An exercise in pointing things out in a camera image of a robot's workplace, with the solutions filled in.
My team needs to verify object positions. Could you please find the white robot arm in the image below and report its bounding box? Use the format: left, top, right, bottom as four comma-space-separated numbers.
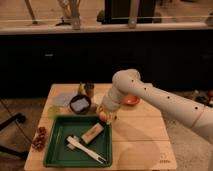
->
101, 69, 213, 144

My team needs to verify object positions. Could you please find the red yellow apple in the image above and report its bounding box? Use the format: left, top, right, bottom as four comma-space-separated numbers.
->
99, 112, 107, 122

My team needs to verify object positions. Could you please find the dark bowl with blue sponge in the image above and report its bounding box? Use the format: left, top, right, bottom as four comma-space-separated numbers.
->
69, 95, 91, 114

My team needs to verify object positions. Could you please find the wooden block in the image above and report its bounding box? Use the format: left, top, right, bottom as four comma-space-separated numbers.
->
81, 123, 104, 144

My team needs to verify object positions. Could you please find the black chair leg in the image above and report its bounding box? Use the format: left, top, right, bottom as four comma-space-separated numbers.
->
0, 113, 26, 131

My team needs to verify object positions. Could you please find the white plastic fork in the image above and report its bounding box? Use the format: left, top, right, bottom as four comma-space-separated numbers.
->
66, 136, 107, 164

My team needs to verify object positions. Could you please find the white cup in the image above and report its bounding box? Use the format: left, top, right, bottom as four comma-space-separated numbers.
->
92, 93, 104, 105

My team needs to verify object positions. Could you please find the red grape bunch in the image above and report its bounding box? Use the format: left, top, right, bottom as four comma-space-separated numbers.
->
32, 127, 46, 151

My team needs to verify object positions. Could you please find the yellow green pear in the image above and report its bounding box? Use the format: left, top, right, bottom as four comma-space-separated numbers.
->
77, 82, 83, 95

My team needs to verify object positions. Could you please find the dark green cup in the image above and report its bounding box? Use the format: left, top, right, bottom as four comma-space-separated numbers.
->
84, 83, 94, 98

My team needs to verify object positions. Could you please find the wooden folding table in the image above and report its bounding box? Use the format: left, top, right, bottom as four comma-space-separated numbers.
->
24, 84, 177, 171

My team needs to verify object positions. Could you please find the green plastic tray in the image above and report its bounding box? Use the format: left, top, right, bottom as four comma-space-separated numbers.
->
42, 114, 113, 169

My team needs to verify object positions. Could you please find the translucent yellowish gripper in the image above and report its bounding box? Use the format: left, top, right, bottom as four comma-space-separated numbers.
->
96, 104, 118, 125

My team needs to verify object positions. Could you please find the orange bowl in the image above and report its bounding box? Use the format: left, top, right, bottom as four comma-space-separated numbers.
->
123, 95, 140, 106

